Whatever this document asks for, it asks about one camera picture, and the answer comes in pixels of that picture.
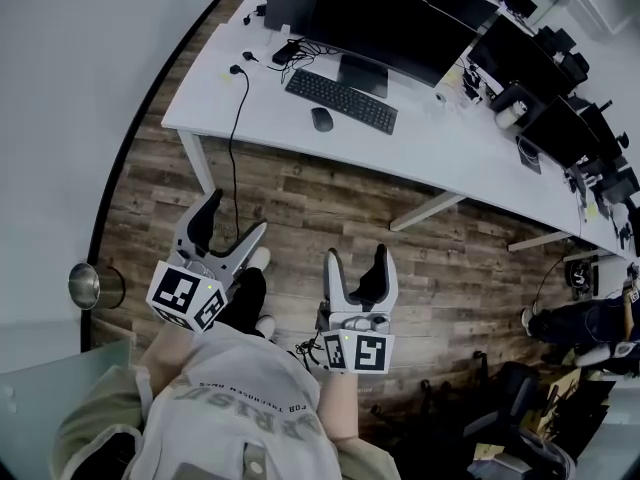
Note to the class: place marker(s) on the person's white printed shirt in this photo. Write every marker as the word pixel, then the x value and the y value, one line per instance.
pixel 235 403

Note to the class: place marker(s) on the person's black trousers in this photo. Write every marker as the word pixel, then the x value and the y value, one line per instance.
pixel 247 300

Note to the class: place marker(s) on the large black curved monitor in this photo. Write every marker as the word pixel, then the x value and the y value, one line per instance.
pixel 390 33

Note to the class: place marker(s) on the black keyboard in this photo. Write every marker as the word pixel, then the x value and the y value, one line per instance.
pixel 342 99

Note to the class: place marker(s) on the white desk leg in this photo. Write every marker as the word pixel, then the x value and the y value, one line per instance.
pixel 540 241
pixel 197 160
pixel 425 212

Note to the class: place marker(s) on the black computer mouse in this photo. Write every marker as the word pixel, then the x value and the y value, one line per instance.
pixel 322 119

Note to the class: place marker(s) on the person's left forearm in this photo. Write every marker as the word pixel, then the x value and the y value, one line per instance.
pixel 165 353

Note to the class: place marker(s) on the metal door knob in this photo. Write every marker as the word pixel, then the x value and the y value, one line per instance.
pixel 83 286

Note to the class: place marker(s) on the white jar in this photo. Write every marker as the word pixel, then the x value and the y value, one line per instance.
pixel 510 114

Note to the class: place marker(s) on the person's right forearm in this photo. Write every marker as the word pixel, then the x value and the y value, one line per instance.
pixel 337 403

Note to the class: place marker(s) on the small white round device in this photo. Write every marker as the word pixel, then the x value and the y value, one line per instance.
pixel 440 98

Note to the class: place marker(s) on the black office chair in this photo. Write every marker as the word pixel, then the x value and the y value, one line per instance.
pixel 520 418

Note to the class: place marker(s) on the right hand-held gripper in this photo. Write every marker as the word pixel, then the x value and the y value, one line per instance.
pixel 357 350

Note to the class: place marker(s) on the black flat pad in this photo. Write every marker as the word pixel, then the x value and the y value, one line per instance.
pixel 530 155

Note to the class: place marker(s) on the person's white shoe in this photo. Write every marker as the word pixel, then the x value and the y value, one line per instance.
pixel 266 326
pixel 260 258

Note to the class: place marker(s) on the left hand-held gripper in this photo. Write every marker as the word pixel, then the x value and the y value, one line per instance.
pixel 186 288

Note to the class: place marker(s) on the black computer case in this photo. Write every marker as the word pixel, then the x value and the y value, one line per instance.
pixel 287 10

